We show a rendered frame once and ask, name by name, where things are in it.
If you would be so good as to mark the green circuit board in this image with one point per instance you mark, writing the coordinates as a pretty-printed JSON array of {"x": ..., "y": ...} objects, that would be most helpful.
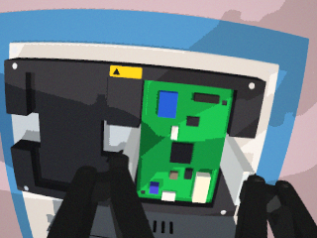
[{"x": 183, "y": 133}]

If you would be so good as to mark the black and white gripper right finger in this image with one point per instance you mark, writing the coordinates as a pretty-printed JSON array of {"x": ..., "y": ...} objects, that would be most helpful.
[{"x": 278, "y": 204}]

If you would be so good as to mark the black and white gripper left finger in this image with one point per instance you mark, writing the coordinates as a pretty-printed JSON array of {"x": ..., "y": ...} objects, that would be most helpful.
[{"x": 76, "y": 214}]

